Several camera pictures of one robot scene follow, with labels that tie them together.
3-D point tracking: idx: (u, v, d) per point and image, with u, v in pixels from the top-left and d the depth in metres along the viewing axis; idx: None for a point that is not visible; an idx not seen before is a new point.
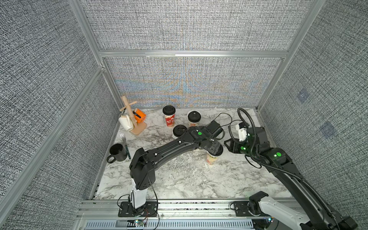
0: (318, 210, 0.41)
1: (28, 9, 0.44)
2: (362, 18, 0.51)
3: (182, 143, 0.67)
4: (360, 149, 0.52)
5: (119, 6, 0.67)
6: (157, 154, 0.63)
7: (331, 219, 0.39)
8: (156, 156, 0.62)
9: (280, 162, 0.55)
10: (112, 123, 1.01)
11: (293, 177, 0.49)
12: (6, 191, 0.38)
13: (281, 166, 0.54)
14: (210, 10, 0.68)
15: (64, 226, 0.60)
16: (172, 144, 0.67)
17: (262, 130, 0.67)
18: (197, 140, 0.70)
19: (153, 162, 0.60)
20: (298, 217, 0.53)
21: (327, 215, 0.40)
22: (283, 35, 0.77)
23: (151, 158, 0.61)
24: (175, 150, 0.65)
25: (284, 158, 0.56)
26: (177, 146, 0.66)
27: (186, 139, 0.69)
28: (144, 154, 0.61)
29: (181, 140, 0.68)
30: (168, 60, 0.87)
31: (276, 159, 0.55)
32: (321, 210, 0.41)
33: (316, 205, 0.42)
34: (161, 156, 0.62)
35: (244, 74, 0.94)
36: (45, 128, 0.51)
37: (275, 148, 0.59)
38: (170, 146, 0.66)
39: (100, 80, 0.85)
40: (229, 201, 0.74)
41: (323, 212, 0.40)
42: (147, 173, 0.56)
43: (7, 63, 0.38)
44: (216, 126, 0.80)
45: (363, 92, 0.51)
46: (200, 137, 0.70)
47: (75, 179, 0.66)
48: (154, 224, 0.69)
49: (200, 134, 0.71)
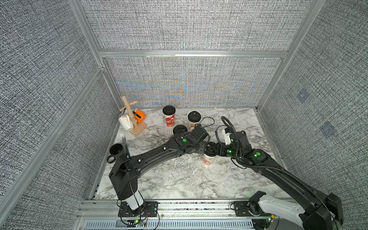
0: (303, 193, 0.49)
1: (28, 9, 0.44)
2: (362, 18, 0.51)
3: (166, 151, 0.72)
4: (360, 149, 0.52)
5: (119, 6, 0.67)
6: (141, 161, 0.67)
7: (316, 199, 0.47)
8: (140, 163, 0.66)
9: (261, 160, 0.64)
10: (112, 123, 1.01)
11: (274, 170, 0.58)
12: (6, 191, 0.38)
13: (262, 163, 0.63)
14: (210, 10, 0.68)
15: (64, 226, 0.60)
16: (157, 150, 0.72)
17: (243, 135, 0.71)
18: (182, 146, 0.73)
19: (136, 168, 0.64)
20: (296, 208, 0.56)
21: (312, 196, 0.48)
22: (282, 35, 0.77)
23: (133, 165, 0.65)
24: (159, 157, 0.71)
25: (264, 155, 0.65)
26: (161, 153, 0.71)
27: (170, 145, 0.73)
28: (127, 161, 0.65)
29: (166, 146, 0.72)
30: (168, 60, 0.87)
31: (256, 158, 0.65)
32: (305, 192, 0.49)
33: (301, 189, 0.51)
34: (145, 163, 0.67)
35: (244, 74, 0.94)
36: (45, 128, 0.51)
37: (255, 149, 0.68)
38: (155, 152, 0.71)
39: (100, 80, 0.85)
40: (229, 201, 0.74)
41: (307, 194, 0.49)
42: (130, 180, 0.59)
43: (7, 63, 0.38)
44: (201, 131, 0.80)
45: (364, 92, 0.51)
46: (184, 144, 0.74)
47: (75, 179, 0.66)
48: (154, 224, 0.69)
49: (184, 141, 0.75)
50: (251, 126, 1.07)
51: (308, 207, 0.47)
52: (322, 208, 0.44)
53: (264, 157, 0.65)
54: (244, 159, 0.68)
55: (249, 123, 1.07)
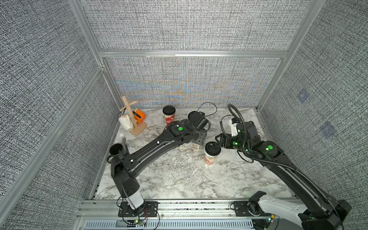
0: (315, 198, 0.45)
1: (28, 9, 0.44)
2: (362, 18, 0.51)
3: (161, 145, 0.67)
4: (360, 149, 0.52)
5: (119, 6, 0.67)
6: (133, 160, 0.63)
7: (328, 205, 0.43)
8: (132, 163, 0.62)
9: (272, 155, 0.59)
10: (112, 123, 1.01)
11: (287, 168, 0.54)
12: (6, 191, 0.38)
13: (274, 158, 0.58)
14: (210, 10, 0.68)
15: (64, 226, 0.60)
16: (151, 146, 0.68)
17: (251, 125, 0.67)
18: (178, 136, 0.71)
19: (129, 169, 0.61)
20: (295, 208, 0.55)
21: (324, 201, 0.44)
22: (283, 35, 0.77)
23: (126, 166, 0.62)
24: (153, 152, 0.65)
25: (276, 148, 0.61)
26: (155, 148, 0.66)
27: (165, 138, 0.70)
28: (120, 162, 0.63)
29: (159, 140, 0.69)
30: (168, 60, 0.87)
31: (268, 152, 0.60)
32: (317, 197, 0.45)
33: (313, 193, 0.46)
34: (138, 163, 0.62)
35: (244, 74, 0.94)
36: (45, 128, 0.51)
37: (266, 142, 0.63)
38: (148, 148, 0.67)
39: (100, 80, 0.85)
40: (229, 201, 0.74)
41: (319, 200, 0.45)
42: (121, 182, 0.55)
43: (7, 63, 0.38)
44: (200, 119, 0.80)
45: (363, 92, 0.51)
46: (181, 133, 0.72)
47: (75, 179, 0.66)
48: (155, 224, 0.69)
49: (180, 130, 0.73)
50: None
51: (318, 212, 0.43)
52: (335, 217, 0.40)
53: (275, 149, 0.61)
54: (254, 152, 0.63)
55: None
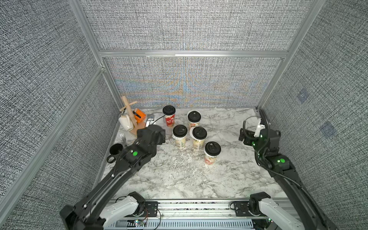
0: (313, 217, 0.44)
1: (28, 9, 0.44)
2: (362, 18, 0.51)
3: (117, 178, 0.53)
4: (360, 149, 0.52)
5: (119, 6, 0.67)
6: (87, 205, 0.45)
7: (325, 227, 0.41)
8: (86, 208, 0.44)
9: (282, 168, 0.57)
10: (112, 123, 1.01)
11: (293, 184, 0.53)
12: (6, 191, 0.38)
13: (282, 171, 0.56)
14: (210, 10, 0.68)
15: (63, 226, 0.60)
16: (104, 183, 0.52)
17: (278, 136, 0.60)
18: (135, 163, 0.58)
19: (83, 216, 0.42)
20: (295, 224, 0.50)
21: (321, 223, 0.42)
22: (283, 35, 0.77)
23: (79, 214, 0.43)
24: (109, 189, 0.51)
25: (286, 163, 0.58)
26: (112, 183, 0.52)
27: (120, 168, 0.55)
28: (71, 212, 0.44)
29: (114, 173, 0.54)
30: (168, 60, 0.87)
31: (279, 164, 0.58)
32: (316, 218, 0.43)
33: (312, 213, 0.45)
34: (94, 205, 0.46)
35: (244, 74, 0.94)
36: (46, 128, 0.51)
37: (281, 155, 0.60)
38: (102, 186, 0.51)
39: (100, 80, 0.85)
40: (229, 201, 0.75)
41: (317, 220, 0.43)
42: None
43: (7, 63, 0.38)
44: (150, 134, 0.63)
45: (363, 92, 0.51)
46: (138, 158, 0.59)
47: (75, 179, 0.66)
48: (155, 224, 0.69)
49: (135, 155, 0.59)
50: (251, 126, 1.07)
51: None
52: None
53: (287, 165, 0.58)
54: (265, 161, 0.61)
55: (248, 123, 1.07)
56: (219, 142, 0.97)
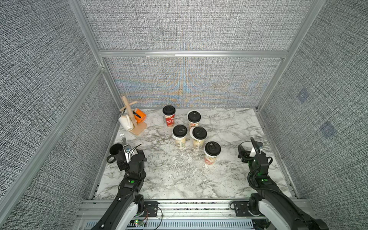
0: (290, 210, 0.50)
1: (28, 9, 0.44)
2: (362, 18, 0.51)
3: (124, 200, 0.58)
4: (360, 149, 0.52)
5: (119, 6, 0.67)
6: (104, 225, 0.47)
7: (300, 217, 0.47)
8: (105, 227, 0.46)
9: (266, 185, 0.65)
10: (112, 123, 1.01)
11: (272, 191, 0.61)
12: (6, 191, 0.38)
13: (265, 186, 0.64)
14: (210, 10, 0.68)
15: (64, 226, 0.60)
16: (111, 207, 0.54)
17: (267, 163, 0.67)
18: (134, 188, 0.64)
19: None
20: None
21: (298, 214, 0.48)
22: (283, 35, 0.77)
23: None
24: (120, 210, 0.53)
25: (270, 182, 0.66)
26: (121, 205, 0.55)
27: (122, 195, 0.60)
28: None
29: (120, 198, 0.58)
30: (168, 60, 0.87)
31: (263, 182, 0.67)
32: (293, 211, 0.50)
33: (289, 208, 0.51)
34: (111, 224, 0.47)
35: (244, 74, 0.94)
36: (46, 128, 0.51)
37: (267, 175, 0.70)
38: (110, 210, 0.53)
39: (100, 80, 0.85)
40: (229, 201, 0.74)
41: (293, 212, 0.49)
42: None
43: (7, 63, 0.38)
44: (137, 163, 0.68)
45: (363, 92, 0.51)
46: (135, 184, 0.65)
47: (75, 179, 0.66)
48: (155, 224, 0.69)
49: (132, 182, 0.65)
50: (251, 126, 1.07)
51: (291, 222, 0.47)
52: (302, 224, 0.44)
53: (270, 184, 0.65)
54: (254, 181, 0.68)
55: (249, 123, 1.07)
56: (219, 142, 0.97)
